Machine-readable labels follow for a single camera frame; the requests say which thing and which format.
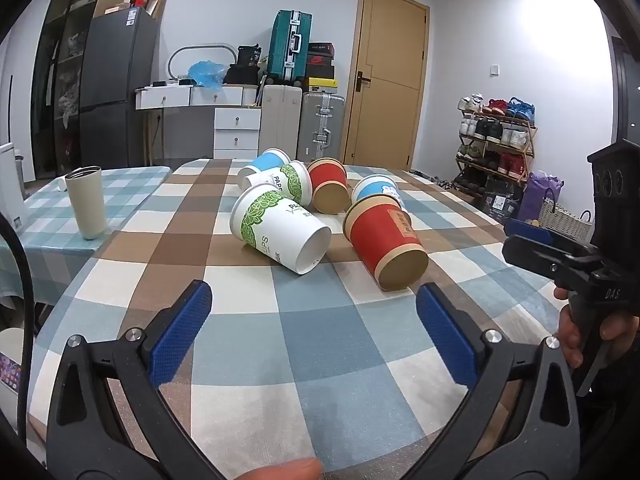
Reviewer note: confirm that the brown and blue checked tablecloth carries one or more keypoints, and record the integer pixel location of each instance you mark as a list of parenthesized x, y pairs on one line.
[(320, 340)]

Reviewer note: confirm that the smartphone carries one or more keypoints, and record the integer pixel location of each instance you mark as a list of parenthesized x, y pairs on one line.
[(10, 372)]

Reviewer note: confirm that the person's left hand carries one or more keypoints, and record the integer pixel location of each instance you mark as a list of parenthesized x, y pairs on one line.
[(280, 471)]

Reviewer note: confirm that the silver suitcase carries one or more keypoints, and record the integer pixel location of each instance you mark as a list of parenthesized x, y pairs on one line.
[(320, 125)]

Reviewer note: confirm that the white appliance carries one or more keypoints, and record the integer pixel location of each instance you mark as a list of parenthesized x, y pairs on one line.
[(11, 185)]

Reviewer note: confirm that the wooden shoe rack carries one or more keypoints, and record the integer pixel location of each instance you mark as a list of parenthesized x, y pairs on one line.
[(531, 147)]

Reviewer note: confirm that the person's right hand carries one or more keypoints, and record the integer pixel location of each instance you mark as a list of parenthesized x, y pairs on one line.
[(570, 335)]

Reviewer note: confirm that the beige suitcase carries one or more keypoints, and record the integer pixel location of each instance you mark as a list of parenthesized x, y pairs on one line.
[(281, 120)]

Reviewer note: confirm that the blue and white paper cup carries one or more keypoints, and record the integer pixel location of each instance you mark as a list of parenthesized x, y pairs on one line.
[(265, 162)]

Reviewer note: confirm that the small red paper cup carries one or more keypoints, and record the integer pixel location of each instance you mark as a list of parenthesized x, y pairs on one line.
[(327, 177)]

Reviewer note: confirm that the teal suitcase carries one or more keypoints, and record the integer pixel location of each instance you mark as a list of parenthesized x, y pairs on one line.
[(287, 45)]

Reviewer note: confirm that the dark glass cabinet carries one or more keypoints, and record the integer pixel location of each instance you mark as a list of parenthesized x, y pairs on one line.
[(65, 85)]

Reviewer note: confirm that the oval white mirror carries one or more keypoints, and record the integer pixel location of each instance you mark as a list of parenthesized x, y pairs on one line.
[(172, 60)]

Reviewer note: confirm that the brown cardboard box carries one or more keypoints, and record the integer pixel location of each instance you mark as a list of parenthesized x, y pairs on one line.
[(159, 2)]

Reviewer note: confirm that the woven basket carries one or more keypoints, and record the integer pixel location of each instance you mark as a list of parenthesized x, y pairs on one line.
[(565, 220)]

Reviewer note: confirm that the wooden door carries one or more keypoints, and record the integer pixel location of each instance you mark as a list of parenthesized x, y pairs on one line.
[(390, 110)]

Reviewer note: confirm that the black printed bag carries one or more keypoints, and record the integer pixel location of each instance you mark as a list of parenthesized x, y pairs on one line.
[(502, 202)]

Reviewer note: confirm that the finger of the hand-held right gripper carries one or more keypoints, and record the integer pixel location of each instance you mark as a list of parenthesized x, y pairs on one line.
[(527, 230), (545, 260)]

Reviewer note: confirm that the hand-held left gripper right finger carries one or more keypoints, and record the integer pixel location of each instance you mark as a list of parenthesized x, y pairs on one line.
[(445, 330)]

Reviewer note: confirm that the blue cartoon paper cup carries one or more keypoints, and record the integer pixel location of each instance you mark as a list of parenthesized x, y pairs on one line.
[(375, 187)]

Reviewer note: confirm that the large green leaf paper cup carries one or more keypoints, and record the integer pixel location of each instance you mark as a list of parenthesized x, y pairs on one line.
[(270, 220)]

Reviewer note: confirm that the teal checked tablecloth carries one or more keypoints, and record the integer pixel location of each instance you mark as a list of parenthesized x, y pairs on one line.
[(45, 220)]

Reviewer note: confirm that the stack of shoe boxes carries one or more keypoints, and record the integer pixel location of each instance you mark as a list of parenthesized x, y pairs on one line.
[(320, 67)]

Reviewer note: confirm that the small green leaf paper cup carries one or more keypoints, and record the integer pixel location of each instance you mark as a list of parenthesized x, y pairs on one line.
[(292, 180)]

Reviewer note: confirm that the beige insulated tumbler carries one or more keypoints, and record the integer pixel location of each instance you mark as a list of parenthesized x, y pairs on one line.
[(86, 205)]

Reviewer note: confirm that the large red paper cup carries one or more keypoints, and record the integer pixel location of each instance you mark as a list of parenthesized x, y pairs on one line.
[(380, 240)]

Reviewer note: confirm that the purple bag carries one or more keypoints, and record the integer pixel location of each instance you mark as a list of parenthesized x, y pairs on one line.
[(542, 187)]

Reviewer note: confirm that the grey refrigerator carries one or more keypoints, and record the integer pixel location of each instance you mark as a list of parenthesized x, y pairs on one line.
[(117, 85)]

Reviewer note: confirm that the group of sneakers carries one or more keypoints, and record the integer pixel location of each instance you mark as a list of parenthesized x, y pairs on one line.
[(495, 132)]

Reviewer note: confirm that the blue plastic bag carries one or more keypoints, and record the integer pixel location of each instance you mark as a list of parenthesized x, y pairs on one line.
[(207, 74)]

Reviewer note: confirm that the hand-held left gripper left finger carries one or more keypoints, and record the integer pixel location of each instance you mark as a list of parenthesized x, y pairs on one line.
[(182, 330)]

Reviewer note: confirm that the white dresser with drawers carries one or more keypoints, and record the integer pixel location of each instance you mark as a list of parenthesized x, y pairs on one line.
[(235, 132)]

